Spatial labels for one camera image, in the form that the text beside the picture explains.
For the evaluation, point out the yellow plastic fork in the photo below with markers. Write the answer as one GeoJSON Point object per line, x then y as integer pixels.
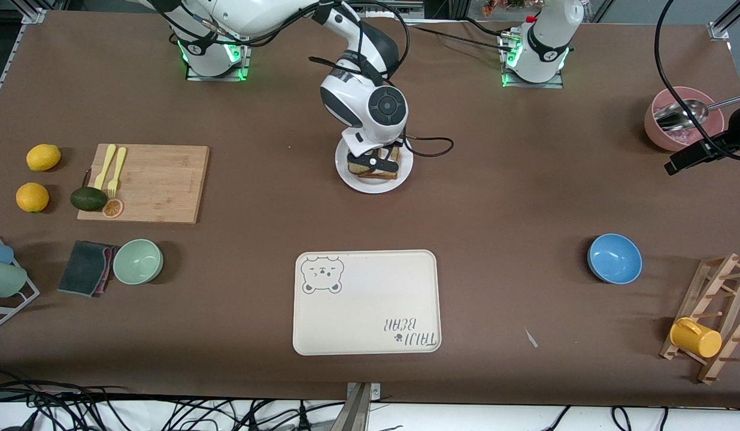
{"type": "Point", "coordinates": [118, 164]}

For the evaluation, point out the dark grey folded cloth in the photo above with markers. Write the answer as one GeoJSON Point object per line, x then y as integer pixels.
{"type": "Point", "coordinates": [82, 268]}

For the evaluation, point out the pale green cup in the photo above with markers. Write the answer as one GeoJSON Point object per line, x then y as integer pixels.
{"type": "Point", "coordinates": [5, 279]}

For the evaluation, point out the mint green bowl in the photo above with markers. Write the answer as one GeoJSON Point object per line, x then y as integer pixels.
{"type": "Point", "coordinates": [138, 261]}

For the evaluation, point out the aluminium frame rail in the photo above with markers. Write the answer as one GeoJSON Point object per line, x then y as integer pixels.
{"type": "Point", "coordinates": [14, 57]}
{"type": "Point", "coordinates": [726, 24]}

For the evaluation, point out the green avocado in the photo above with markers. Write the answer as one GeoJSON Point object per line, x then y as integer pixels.
{"type": "Point", "coordinates": [88, 199]}

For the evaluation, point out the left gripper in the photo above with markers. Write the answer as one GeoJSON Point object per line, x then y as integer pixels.
{"type": "Point", "coordinates": [724, 142]}

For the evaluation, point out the plain brown bread slice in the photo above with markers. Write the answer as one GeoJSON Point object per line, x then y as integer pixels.
{"type": "Point", "coordinates": [359, 171]}

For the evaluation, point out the wooden cutting board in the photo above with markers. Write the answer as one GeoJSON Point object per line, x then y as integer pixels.
{"type": "Point", "coordinates": [160, 179]}

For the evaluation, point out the yellow plastic knife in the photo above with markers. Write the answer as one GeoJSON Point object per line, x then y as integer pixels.
{"type": "Point", "coordinates": [105, 161]}

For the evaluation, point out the blue bowl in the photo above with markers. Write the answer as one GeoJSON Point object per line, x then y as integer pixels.
{"type": "Point", "coordinates": [614, 258]}

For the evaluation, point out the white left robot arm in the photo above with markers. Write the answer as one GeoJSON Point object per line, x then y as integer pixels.
{"type": "Point", "coordinates": [543, 42]}

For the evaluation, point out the cream tray with bear print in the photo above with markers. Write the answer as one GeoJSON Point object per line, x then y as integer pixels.
{"type": "Point", "coordinates": [370, 299]}

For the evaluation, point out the yellow cup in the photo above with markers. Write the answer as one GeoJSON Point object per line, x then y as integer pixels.
{"type": "Point", "coordinates": [696, 338]}

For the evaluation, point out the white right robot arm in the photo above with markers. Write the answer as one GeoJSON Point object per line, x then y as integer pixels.
{"type": "Point", "coordinates": [346, 99]}

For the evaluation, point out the white round plate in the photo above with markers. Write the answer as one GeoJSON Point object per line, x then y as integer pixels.
{"type": "Point", "coordinates": [376, 187]}

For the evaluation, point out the wooden cup rack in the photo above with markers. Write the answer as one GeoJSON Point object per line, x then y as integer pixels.
{"type": "Point", "coordinates": [726, 281]}

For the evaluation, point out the pink folded cloth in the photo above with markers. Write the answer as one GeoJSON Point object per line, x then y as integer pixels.
{"type": "Point", "coordinates": [108, 263]}

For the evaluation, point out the grey metal equipment box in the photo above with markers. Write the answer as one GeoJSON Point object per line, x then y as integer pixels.
{"type": "Point", "coordinates": [394, 9]}

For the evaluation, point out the dried orange slice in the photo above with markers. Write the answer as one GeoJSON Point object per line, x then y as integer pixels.
{"type": "Point", "coordinates": [113, 208]}

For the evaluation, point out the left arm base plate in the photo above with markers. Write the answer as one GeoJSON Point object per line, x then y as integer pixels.
{"type": "Point", "coordinates": [531, 85]}

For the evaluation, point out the aluminium profile post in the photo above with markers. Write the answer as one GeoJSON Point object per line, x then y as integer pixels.
{"type": "Point", "coordinates": [358, 410]}

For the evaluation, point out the metal scoop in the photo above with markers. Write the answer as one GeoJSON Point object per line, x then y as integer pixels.
{"type": "Point", "coordinates": [681, 114]}

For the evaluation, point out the small white paper scrap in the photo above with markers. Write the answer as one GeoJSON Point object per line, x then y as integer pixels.
{"type": "Point", "coordinates": [530, 338]}

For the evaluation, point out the yellow lemon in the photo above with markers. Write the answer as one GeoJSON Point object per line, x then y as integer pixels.
{"type": "Point", "coordinates": [43, 157]}
{"type": "Point", "coordinates": [32, 197]}

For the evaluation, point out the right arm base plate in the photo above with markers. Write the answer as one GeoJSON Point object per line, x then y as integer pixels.
{"type": "Point", "coordinates": [245, 60]}

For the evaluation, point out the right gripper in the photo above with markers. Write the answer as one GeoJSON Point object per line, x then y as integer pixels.
{"type": "Point", "coordinates": [396, 145]}

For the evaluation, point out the pink bowl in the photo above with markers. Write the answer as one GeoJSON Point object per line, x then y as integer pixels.
{"type": "Point", "coordinates": [660, 137]}

